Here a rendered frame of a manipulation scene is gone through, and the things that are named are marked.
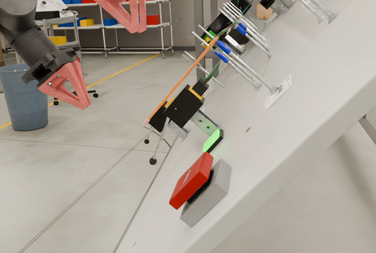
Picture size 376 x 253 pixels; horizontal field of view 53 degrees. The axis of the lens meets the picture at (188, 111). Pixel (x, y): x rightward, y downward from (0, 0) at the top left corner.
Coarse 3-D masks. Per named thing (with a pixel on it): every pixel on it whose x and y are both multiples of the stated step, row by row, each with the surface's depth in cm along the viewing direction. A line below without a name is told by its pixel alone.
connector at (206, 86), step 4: (200, 80) 62; (196, 84) 61; (200, 84) 61; (204, 84) 61; (192, 88) 61; (196, 88) 61; (200, 88) 61; (204, 88) 61; (196, 92) 61; (200, 92) 61; (204, 92) 61
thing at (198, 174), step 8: (200, 160) 39; (208, 160) 39; (192, 168) 40; (200, 168) 37; (208, 168) 38; (184, 176) 40; (192, 176) 37; (200, 176) 36; (208, 176) 36; (176, 184) 41; (184, 184) 37; (192, 184) 37; (200, 184) 36; (208, 184) 38; (176, 192) 38; (184, 192) 37; (192, 192) 37; (200, 192) 38; (176, 200) 37; (184, 200) 37; (192, 200) 38; (176, 208) 38
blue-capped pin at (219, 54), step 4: (220, 52) 60; (220, 56) 59; (224, 56) 60; (224, 60) 60; (228, 60) 60; (232, 64) 60; (236, 68) 60; (240, 72) 60; (244, 76) 60; (248, 80) 60; (252, 84) 60; (256, 88) 60
